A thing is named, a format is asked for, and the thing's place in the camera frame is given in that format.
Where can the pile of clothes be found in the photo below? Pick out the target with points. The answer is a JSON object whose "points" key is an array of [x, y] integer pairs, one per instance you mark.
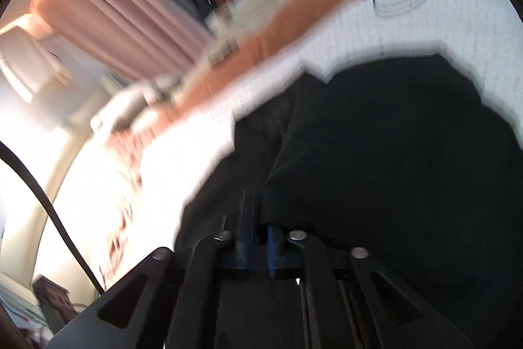
{"points": [[261, 5]]}

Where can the white patterned bedsheet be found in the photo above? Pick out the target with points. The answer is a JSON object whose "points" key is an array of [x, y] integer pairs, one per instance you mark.
{"points": [[408, 5]]}

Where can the grey cloth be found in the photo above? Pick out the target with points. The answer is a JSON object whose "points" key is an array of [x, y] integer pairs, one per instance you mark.
{"points": [[130, 103]]}

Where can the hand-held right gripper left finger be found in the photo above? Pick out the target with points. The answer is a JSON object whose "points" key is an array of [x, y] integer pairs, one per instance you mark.
{"points": [[249, 234]]}

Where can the white furniture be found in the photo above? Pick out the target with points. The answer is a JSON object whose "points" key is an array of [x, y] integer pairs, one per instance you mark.
{"points": [[28, 54]]}

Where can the brown blanket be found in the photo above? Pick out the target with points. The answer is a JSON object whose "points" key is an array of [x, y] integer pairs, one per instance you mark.
{"points": [[278, 34]]}

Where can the black garment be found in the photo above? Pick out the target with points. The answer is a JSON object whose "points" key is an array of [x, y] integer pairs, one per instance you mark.
{"points": [[367, 148]]}

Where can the pink curtain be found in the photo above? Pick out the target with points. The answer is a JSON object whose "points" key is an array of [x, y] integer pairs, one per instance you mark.
{"points": [[122, 5]]}

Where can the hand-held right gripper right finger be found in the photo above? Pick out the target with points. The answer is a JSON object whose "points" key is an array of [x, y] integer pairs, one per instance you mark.
{"points": [[273, 251]]}

